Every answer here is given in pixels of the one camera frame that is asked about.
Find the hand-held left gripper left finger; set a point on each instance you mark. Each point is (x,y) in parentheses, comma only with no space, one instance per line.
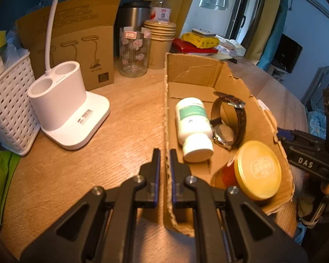
(153,169)

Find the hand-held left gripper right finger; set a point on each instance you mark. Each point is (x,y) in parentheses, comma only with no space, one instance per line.
(176,169)

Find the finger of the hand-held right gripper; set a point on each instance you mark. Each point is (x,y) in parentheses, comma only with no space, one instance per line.
(298,141)

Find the white pill bottle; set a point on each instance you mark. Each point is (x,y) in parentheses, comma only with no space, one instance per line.
(193,123)

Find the amber jar with gold lid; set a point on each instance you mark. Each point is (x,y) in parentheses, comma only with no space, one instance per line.
(257,169)

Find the brown leather wristwatch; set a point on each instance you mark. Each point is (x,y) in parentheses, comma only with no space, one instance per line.
(240,117)

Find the cardboard box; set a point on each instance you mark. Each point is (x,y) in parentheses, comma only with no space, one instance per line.
(189,82)

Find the blue printed blanket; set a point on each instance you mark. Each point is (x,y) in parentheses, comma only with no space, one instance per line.
(316,120)

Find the grey padded headboard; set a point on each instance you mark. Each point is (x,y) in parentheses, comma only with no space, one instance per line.
(322,82)

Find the black monitor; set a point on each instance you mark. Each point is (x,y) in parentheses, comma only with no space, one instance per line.
(289,52)

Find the white desk lamp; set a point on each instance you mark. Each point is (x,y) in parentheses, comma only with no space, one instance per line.
(71,109)

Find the pale yellow tissue pack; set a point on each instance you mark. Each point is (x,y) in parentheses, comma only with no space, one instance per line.
(240,49)

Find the teal curtain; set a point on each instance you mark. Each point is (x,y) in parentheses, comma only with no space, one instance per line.
(278,33)

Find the yellow paper envelope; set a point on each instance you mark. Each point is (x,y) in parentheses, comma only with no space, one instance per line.
(222,57)

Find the glass jar with stickers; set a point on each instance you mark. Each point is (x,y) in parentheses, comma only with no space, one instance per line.
(133,54)

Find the white tissue box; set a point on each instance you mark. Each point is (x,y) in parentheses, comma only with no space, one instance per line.
(226,48)

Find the red flat box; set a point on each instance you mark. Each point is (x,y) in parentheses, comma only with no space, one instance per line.
(192,49)

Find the stack of paper cups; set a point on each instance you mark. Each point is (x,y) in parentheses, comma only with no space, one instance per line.
(160,46)

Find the yellow wet wipes packet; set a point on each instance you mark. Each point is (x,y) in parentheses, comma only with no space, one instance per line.
(200,41)

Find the white grey flat device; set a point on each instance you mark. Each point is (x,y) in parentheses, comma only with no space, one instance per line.
(204,32)

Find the green plastic bag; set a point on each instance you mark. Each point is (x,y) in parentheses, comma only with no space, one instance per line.
(2,180)

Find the steel thermos flask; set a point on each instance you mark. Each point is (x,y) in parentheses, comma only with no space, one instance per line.
(131,16)

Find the white woven plastic basket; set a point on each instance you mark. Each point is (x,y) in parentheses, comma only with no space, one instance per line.
(11,101)

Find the brown lamp packaging box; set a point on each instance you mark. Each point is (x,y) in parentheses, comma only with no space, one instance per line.
(79,27)

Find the clear plastic water bottle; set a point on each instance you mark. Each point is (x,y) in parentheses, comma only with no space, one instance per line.
(161,5)

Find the blue plastic bag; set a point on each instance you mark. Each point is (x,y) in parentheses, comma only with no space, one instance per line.
(15,49)

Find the black sliding door frame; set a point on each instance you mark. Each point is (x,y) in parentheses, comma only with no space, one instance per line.
(246,8)

